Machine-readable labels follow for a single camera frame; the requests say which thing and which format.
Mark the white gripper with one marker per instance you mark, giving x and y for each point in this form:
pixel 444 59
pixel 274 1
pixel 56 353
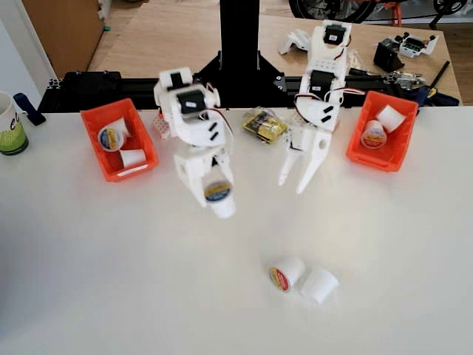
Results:
pixel 189 171
pixel 317 149

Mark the yellow black sachet bundle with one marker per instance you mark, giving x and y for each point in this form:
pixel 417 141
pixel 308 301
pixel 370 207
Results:
pixel 264 127

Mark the white coffee pod red lid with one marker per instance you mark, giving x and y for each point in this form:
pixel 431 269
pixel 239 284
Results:
pixel 391 118
pixel 292 271
pixel 373 135

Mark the white coffee pod blue lid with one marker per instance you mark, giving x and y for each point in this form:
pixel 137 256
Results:
pixel 133 157

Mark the white pod blue yellow lid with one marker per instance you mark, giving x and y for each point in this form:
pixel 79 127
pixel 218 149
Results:
pixel 111 140

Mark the clear bag of screws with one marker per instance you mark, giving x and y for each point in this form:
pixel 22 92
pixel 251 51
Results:
pixel 357 59

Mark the white printed robot part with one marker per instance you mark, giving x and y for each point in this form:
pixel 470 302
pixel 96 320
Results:
pixel 293 40

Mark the silver metal clamp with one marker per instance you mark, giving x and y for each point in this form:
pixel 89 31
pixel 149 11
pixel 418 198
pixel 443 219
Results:
pixel 406 78

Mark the black printed part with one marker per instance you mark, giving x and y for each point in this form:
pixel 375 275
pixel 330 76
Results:
pixel 386 55

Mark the orange plastic bin white label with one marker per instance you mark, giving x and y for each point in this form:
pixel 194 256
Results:
pixel 92 125

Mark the blue yellow bar clamp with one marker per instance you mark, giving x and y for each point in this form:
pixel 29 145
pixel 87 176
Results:
pixel 425 94

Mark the black bicycle wheel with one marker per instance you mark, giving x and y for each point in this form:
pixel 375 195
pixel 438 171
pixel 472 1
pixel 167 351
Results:
pixel 314 11

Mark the white part with electronics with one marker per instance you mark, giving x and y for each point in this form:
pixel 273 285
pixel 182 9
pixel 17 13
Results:
pixel 414 46

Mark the black flat box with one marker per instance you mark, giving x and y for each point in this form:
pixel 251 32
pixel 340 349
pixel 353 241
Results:
pixel 92 77

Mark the orange metal stand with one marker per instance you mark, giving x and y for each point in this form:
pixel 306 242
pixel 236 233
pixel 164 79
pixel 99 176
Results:
pixel 398 15

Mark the small green object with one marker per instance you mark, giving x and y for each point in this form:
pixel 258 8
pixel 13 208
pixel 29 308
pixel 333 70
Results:
pixel 106 28

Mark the white green mug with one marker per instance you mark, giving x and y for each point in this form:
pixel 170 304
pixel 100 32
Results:
pixel 11 125

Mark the wooden cabinet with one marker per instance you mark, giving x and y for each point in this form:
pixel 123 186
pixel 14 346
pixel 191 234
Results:
pixel 63 33

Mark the black camera mast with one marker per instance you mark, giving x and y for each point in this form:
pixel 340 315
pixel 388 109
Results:
pixel 239 37

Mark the black aluminium rail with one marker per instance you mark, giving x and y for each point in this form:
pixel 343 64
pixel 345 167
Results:
pixel 74 101

